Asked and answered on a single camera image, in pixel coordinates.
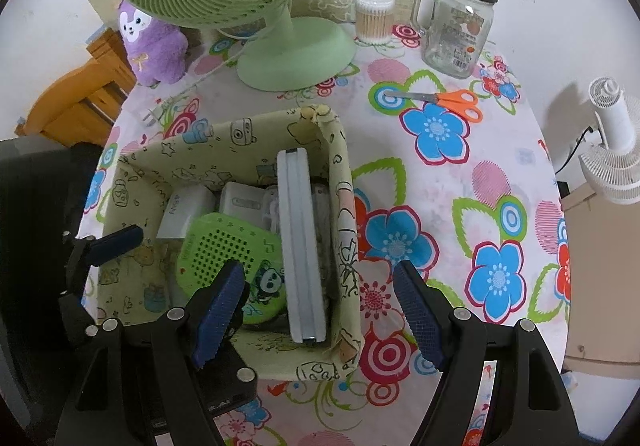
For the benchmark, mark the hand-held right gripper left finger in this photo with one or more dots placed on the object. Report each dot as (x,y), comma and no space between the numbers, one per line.
(220,311)

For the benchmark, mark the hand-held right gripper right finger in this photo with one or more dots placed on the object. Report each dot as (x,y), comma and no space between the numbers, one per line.
(417,311)

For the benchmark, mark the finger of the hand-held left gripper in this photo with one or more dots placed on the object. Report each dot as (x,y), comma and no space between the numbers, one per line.
(117,241)
(235,381)

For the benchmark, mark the green perforated panda case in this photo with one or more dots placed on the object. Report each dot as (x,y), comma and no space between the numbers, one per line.
(215,246)

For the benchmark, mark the white charger with large print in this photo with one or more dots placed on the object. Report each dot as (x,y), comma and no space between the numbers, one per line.
(180,213)

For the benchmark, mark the long white case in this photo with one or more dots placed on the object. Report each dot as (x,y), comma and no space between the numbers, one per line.
(300,251)

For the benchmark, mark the yellow cartoon print storage box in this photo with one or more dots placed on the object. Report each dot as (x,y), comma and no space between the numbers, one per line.
(150,141)

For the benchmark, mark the floral tablecloth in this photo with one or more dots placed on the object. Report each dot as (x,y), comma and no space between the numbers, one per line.
(450,226)

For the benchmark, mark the black clothing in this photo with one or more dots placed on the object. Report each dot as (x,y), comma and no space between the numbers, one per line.
(40,186)

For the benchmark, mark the orange wooden chair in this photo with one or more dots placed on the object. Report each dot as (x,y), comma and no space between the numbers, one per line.
(65,96)

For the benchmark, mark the beige wooden panel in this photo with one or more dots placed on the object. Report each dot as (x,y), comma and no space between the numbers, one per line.
(605,276)

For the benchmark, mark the purple plush toy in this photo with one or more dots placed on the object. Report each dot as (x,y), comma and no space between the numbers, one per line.
(155,51)

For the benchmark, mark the green desk fan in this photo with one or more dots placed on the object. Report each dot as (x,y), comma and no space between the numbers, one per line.
(280,61)

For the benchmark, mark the white clip fan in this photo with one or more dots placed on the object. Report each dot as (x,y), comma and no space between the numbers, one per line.
(615,126)

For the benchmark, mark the glass mug jar green lid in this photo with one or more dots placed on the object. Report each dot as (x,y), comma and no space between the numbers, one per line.
(455,41)

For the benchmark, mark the clear cotton swab container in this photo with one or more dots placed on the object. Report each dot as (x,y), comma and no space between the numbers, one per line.
(375,21)

